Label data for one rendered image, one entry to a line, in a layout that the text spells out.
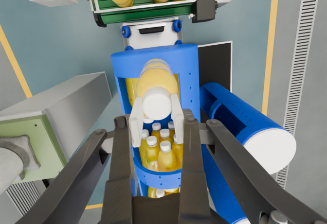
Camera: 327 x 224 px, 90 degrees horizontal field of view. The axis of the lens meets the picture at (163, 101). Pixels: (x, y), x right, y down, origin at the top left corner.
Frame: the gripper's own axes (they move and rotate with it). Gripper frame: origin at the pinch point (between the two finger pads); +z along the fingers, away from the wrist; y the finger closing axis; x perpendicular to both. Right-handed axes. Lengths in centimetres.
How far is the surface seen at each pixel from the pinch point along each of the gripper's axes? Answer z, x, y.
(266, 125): 50, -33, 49
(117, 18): 60, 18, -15
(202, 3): 49, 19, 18
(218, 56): 135, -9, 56
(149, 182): 28.4, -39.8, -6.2
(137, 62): 26.6, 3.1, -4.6
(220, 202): 64, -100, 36
